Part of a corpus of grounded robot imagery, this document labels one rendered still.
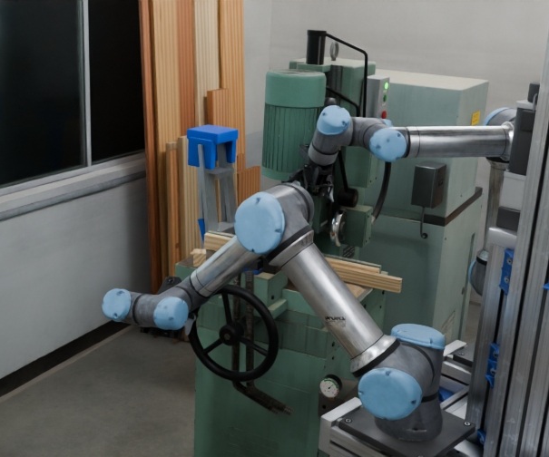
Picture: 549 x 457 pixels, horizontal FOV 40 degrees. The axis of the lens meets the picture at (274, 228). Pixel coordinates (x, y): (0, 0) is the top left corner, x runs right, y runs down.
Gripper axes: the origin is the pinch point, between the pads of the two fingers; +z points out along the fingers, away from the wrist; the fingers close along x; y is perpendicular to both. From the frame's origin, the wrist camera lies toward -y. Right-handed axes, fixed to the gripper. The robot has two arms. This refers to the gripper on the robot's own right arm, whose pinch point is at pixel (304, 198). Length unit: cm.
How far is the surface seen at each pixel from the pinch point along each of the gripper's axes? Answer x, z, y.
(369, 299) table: 20.3, 20.5, 22.3
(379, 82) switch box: 30.4, -9.0, -38.6
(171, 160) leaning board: -19, 108, -110
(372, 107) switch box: 29.1, -2.0, -34.9
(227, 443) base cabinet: -18, 74, 41
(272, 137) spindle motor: -7.0, -5.3, -18.5
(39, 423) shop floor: -80, 144, -1
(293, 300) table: -2.2, 22.5, 20.0
